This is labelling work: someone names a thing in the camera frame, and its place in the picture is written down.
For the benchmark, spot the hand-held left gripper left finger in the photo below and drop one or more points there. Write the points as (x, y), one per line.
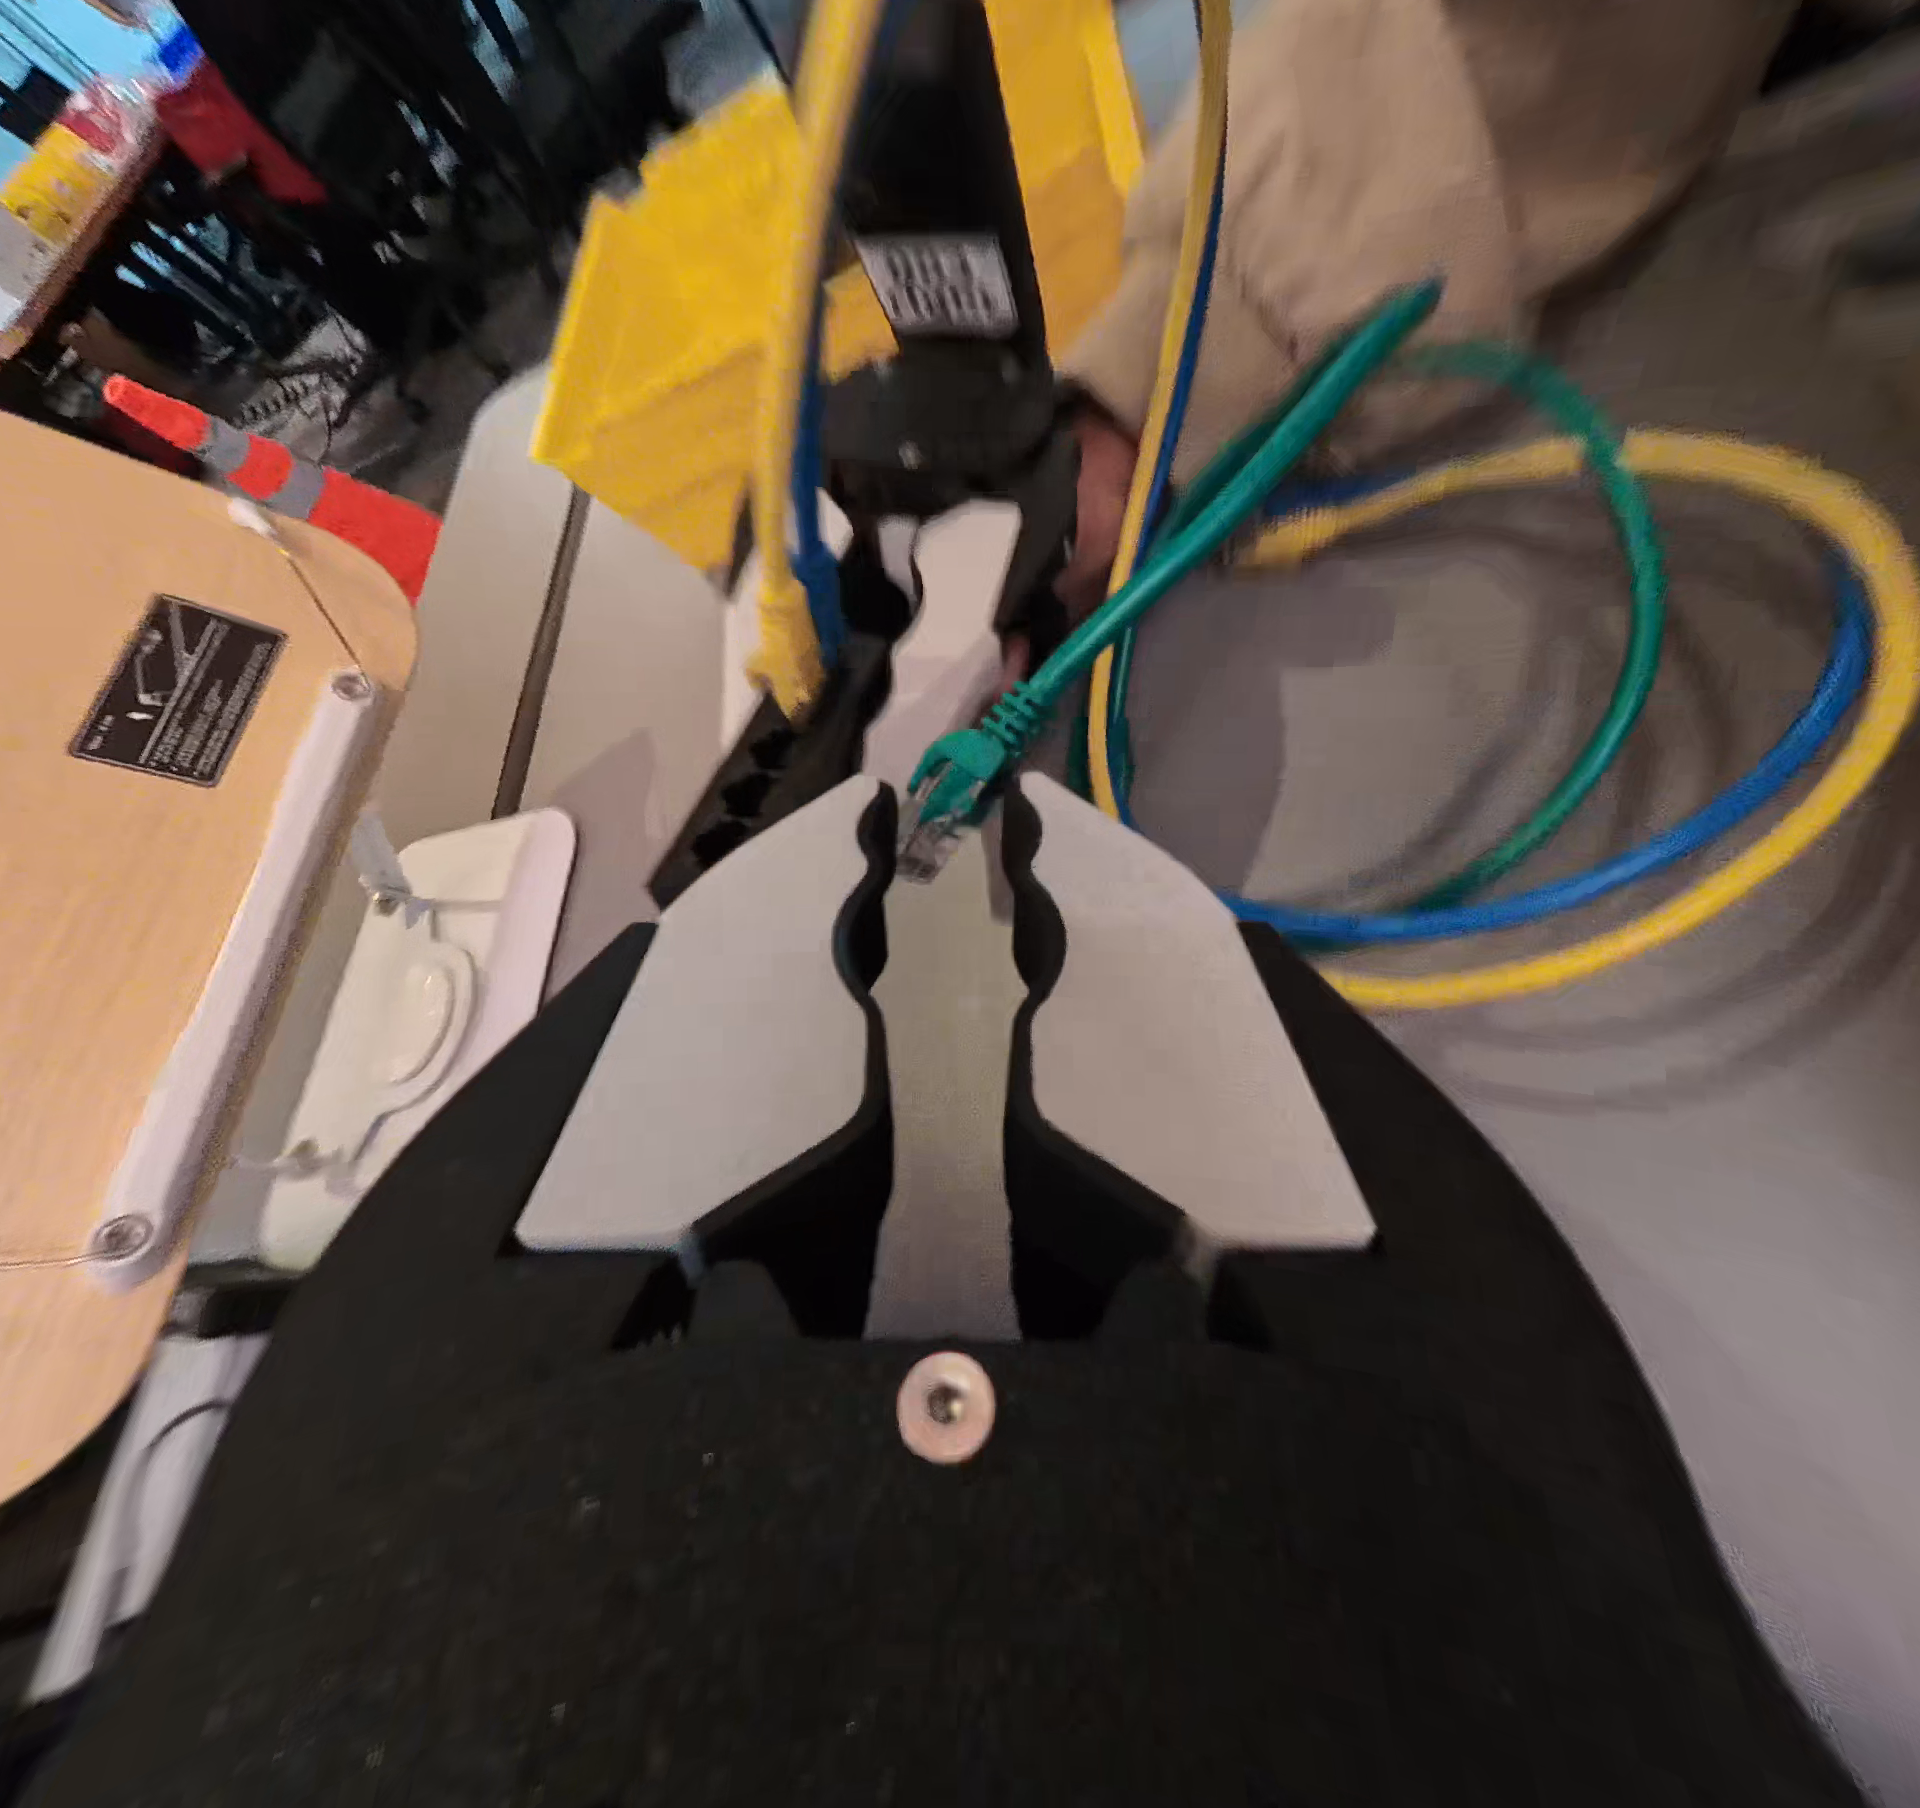
(720, 1059)

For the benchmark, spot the black network switch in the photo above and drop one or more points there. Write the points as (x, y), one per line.
(750, 789)

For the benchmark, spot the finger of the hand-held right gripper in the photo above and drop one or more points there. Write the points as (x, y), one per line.
(892, 570)
(969, 592)

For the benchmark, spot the person's right forearm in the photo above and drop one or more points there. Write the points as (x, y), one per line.
(1425, 113)

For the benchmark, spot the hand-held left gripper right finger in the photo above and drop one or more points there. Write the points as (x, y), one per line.
(1184, 1073)

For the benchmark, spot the white plastic base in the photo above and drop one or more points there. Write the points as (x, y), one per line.
(451, 969)

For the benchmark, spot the yellow plastic bin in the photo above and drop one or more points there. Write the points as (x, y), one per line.
(660, 338)

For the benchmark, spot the light wooden panel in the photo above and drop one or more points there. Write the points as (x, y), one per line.
(151, 938)

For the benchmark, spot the orange traffic cone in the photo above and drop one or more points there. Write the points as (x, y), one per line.
(374, 518)

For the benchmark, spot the person's right hand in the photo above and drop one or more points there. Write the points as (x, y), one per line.
(1103, 489)

